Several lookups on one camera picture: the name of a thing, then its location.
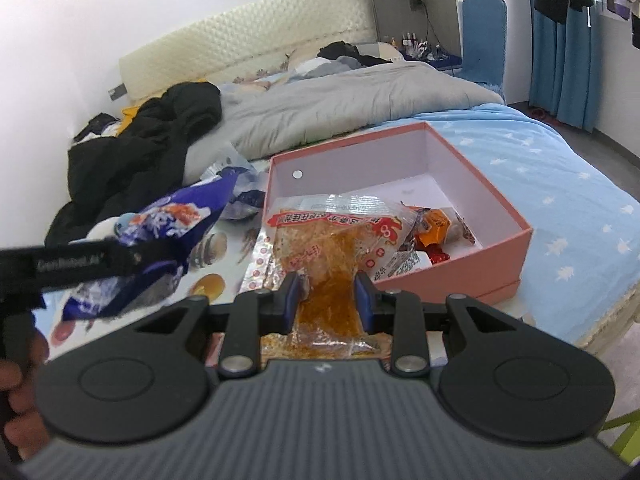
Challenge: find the purple white snack packet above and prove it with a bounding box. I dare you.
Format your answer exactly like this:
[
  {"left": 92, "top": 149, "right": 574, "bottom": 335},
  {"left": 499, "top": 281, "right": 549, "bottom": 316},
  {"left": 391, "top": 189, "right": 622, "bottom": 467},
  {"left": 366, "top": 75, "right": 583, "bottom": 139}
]
[{"left": 61, "top": 174, "right": 237, "bottom": 322}]

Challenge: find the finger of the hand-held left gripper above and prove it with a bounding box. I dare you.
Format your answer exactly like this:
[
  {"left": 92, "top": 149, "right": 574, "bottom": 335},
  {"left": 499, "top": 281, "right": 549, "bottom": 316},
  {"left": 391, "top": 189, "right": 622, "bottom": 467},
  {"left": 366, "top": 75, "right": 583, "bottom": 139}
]
[{"left": 117, "top": 236, "right": 187, "bottom": 277}]

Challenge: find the silver red foil packet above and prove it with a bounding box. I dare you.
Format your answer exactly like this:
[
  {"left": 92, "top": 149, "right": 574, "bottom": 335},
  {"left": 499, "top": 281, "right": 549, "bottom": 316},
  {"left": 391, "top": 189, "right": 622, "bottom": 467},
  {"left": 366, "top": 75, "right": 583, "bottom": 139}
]
[{"left": 239, "top": 224, "right": 282, "bottom": 294}]

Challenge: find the blue chair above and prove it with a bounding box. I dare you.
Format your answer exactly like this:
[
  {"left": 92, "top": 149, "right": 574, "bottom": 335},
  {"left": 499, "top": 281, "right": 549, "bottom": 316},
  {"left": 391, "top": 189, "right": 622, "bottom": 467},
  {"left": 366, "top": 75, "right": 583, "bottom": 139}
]
[{"left": 460, "top": 0, "right": 509, "bottom": 94}]

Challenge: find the clothes heap on bed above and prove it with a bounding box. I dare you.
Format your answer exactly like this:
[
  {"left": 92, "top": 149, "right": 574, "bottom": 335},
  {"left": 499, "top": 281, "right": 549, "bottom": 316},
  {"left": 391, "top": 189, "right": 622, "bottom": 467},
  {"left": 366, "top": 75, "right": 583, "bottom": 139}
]
[{"left": 289, "top": 40, "right": 397, "bottom": 79}]

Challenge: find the black clothing pile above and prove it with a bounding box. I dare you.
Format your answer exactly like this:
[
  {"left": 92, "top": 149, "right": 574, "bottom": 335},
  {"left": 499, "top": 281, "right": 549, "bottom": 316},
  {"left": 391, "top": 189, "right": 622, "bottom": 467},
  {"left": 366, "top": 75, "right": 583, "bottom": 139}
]
[{"left": 44, "top": 81, "right": 224, "bottom": 247}]

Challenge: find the light blue bed sheet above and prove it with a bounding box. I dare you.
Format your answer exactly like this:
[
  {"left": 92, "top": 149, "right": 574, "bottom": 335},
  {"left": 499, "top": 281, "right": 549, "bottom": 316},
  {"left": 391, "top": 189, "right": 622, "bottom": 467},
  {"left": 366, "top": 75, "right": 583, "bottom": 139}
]
[{"left": 434, "top": 102, "right": 640, "bottom": 352}]

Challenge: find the row of small bottles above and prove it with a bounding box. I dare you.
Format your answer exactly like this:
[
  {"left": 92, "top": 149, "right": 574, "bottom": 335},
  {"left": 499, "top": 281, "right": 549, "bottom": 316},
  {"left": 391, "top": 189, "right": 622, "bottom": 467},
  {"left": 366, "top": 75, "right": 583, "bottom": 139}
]
[{"left": 389, "top": 31, "right": 452, "bottom": 62}]

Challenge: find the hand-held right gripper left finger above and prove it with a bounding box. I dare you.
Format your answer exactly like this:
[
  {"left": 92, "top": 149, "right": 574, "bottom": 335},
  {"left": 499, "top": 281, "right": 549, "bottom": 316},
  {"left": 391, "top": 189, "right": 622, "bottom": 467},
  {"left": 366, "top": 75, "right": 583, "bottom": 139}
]
[{"left": 132, "top": 271, "right": 307, "bottom": 380}]

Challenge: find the person's left hand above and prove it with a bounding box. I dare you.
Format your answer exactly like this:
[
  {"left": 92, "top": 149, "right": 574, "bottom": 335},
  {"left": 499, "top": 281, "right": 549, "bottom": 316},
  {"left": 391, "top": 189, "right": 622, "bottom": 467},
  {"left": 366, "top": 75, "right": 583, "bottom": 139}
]
[{"left": 0, "top": 329, "right": 52, "bottom": 463}]

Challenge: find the clear packet with orange snack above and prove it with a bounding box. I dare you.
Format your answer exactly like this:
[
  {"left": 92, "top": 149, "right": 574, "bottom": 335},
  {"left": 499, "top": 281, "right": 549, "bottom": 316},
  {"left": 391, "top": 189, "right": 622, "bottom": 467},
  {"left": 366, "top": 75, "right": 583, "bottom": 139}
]
[{"left": 260, "top": 194, "right": 422, "bottom": 362}]

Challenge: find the grey blanket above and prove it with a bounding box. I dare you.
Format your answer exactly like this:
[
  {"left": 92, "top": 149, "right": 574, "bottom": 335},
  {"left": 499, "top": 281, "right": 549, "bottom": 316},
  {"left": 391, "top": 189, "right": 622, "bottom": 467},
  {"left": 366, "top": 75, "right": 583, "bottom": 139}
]
[{"left": 184, "top": 60, "right": 504, "bottom": 187}]

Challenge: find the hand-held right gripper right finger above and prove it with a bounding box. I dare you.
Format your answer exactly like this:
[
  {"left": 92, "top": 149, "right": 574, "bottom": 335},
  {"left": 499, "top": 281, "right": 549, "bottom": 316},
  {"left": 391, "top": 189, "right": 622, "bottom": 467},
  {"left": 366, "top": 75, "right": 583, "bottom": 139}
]
[{"left": 352, "top": 270, "right": 523, "bottom": 378}]

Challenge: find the small orange packet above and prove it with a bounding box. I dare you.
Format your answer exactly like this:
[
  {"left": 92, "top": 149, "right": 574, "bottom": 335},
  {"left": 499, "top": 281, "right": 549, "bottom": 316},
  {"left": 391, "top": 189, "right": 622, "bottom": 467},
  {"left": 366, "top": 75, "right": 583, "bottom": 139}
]
[{"left": 414, "top": 206, "right": 457, "bottom": 247}]

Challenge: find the fruit printed mat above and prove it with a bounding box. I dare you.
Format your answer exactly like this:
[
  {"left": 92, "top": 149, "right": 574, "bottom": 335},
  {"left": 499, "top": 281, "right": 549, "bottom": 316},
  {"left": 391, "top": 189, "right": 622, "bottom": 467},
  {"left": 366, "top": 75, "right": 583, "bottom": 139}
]
[{"left": 49, "top": 210, "right": 282, "bottom": 363}]

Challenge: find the blue white plush penguin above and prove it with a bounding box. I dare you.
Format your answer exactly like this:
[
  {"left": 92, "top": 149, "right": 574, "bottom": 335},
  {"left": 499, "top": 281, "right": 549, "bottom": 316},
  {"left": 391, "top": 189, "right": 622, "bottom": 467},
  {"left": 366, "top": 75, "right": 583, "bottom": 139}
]
[{"left": 87, "top": 212, "right": 139, "bottom": 244}]

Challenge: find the small white brown packet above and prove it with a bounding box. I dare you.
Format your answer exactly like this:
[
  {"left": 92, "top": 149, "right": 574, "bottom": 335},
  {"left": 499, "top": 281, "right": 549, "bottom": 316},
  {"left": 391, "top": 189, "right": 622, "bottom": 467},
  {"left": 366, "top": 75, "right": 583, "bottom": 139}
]
[{"left": 444, "top": 209, "right": 479, "bottom": 247}]

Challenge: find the blue curtain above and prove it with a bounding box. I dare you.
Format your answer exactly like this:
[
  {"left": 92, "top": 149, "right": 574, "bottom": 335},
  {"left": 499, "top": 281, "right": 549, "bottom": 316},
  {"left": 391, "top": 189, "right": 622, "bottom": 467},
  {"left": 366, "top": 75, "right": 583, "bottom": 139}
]
[{"left": 526, "top": 0, "right": 609, "bottom": 134}]

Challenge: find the pink cardboard box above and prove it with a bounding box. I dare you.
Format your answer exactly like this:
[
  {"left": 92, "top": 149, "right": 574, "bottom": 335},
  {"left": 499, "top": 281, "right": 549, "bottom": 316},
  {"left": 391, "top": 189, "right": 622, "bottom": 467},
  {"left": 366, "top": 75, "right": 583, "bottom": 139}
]
[{"left": 260, "top": 120, "right": 534, "bottom": 306}]

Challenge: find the green frame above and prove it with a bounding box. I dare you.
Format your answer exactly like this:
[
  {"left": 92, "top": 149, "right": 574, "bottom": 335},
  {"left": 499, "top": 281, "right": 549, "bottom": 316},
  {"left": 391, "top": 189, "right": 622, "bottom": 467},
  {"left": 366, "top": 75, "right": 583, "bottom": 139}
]
[{"left": 599, "top": 409, "right": 640, "bottom": 462}]

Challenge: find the cream quilted headboard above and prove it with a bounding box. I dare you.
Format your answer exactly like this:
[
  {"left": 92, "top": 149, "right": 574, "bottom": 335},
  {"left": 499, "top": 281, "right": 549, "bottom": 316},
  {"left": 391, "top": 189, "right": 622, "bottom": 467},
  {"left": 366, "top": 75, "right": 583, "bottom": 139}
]
[{"left": 118, "top": 0, "right": 379, "bottom": 99}]

